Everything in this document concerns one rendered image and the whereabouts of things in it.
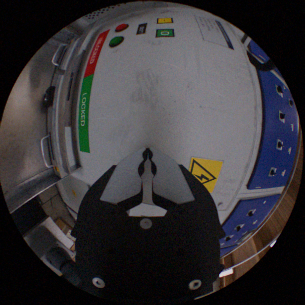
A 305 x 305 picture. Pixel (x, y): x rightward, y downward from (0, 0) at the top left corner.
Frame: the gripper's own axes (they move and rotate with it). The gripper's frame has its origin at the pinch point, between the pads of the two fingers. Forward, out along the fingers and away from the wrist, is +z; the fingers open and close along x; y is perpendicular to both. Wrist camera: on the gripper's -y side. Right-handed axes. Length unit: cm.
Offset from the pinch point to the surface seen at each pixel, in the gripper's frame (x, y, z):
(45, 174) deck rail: -37.8, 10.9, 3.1
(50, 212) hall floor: -126, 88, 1
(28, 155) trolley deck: -38.8, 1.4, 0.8
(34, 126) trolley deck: -37.3, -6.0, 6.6
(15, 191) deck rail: -41.7, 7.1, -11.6
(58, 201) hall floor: -121, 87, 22
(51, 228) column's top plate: -53, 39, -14
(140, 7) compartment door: -3, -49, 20
